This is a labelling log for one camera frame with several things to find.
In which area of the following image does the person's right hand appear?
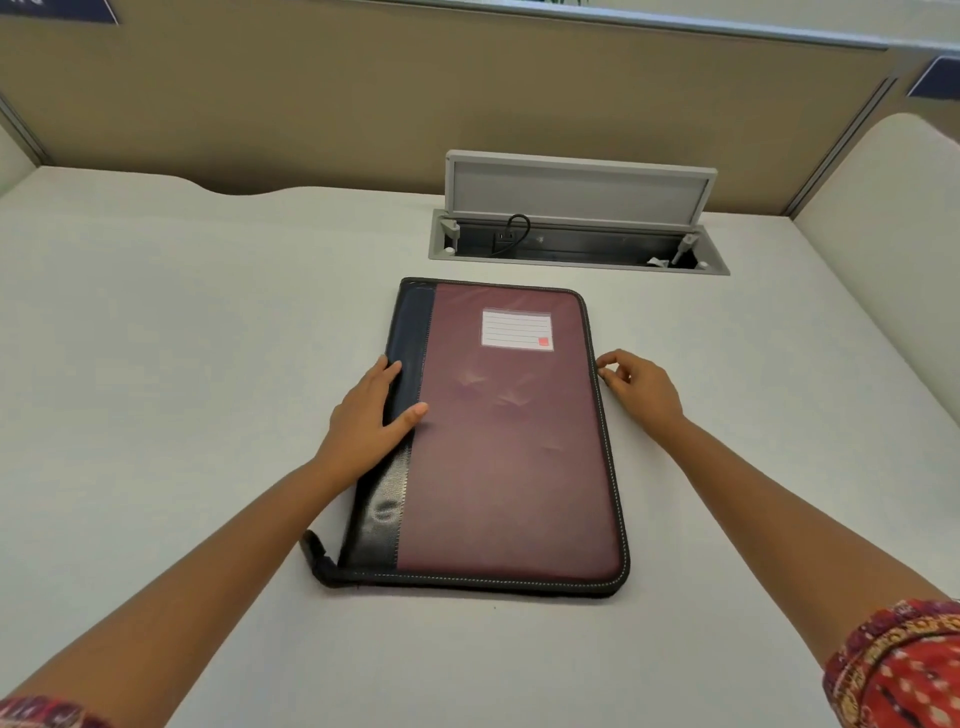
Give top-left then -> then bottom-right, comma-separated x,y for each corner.
595,348 -> 688,445

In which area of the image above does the person's left forearm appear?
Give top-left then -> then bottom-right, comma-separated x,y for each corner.
0,456 -> 355,728

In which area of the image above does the red patterned sleeve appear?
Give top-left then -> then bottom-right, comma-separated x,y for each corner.
822,597 -> 960,728
0,695 -> 115,728

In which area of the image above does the grey aluminium partition rail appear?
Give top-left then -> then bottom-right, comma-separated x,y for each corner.
352,0 -> 960,55

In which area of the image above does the red patterned left sleeve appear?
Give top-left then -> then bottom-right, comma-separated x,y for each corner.
0,695 -> 115,728

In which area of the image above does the white lined label card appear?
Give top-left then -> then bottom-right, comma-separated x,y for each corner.
480,308 -> 555,353

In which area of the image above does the blue sign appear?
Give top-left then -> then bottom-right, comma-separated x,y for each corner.
905,55 -> 960,102
0,0 -> 120,26

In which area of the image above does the person's right forearm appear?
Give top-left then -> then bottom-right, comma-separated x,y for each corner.
658,414 -> 955,670

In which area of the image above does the beige partition panel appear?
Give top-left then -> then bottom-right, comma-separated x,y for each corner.
0,0 -> 960,220

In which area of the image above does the grey desk cable box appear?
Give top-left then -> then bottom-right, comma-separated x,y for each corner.
428,208 -> 731,277

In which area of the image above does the maroon and black zip folder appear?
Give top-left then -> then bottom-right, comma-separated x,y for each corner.
300,276 -> 632,600

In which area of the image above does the person's left hand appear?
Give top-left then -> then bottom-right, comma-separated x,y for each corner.
311,354 -> 431,496

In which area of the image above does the grey partition corner post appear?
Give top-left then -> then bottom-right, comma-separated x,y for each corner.
0,91 -> 52,168
782,75 -> 899,219

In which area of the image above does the grey cable box lid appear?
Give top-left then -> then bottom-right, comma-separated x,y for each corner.
444,149 -> 719,228

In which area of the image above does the red patterned right sleeve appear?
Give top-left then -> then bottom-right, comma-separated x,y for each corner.
822,597 -> 960,728

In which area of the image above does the black cable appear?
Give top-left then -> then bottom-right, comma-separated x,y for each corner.
491,213 -> 533,257

